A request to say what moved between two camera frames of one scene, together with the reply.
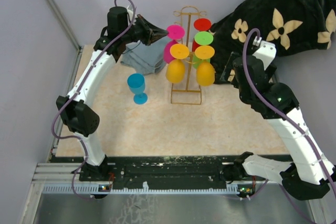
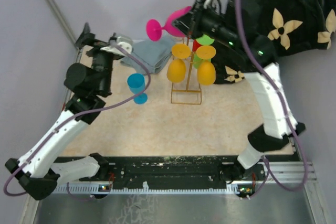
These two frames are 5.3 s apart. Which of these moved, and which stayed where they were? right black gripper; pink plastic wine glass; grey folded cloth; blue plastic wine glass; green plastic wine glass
Moved: pink plastic wine glass; right black gripper
Stayed: grey folded cloth; green plastic wine glass; blue plastic wine glass
